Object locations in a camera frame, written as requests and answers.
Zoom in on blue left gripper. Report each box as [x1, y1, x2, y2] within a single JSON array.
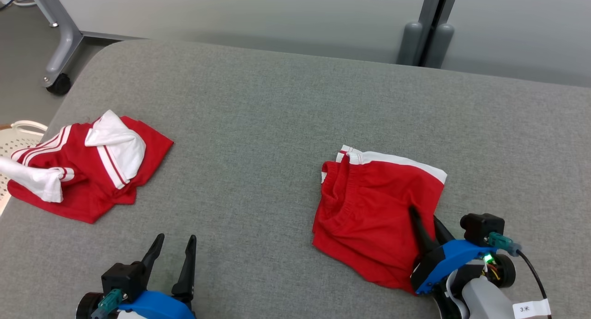
[[115, 233, 197, 319]]

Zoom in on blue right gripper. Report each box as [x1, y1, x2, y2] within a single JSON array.
[[409, 206, 500, 295]]

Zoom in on red shorts with white trim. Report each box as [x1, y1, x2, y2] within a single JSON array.
[[312, 144, 448, 295]]

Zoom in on red and white polo shirt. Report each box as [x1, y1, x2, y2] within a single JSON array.
[[0, 109, 175, 224]]

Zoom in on white laundry basket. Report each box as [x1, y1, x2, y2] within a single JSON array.
[[0, 120, 48, 209]]

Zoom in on black caster wheel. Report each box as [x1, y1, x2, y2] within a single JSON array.
[[46, 73, 72, 96]]

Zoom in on grey metal stand leg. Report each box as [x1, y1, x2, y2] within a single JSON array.
[[25, 0, 144, 86]]

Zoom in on green left camera connector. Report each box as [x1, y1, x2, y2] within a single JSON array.
[[91, 289, 124, 319]]

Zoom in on green camera connector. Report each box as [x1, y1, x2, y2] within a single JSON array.
[[91, 289, 124, 319], [488, 232, 523, 257]]

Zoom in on green right camera connector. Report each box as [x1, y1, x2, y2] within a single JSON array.
[[488, 232, 523, 257]]

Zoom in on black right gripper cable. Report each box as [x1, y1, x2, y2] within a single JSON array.
[[515, 249, 548, 302]]

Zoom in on white cable label tag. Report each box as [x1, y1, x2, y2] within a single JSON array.
[[513, 299, 553, 319]]

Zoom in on grey partition post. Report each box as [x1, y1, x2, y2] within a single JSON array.
[[396, 0, 461, 69]]

